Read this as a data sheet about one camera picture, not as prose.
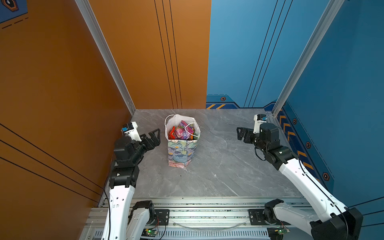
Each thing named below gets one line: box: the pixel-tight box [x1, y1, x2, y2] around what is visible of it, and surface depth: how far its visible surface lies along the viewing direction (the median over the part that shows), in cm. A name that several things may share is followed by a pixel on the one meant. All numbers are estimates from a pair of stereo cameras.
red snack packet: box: [168, 126, 176, 140], surface depth 86 cm
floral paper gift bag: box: [165, 114, 201, 169], surface depth 82 cm
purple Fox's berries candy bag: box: [174, 120, 194, 140], surface depth 84 cm
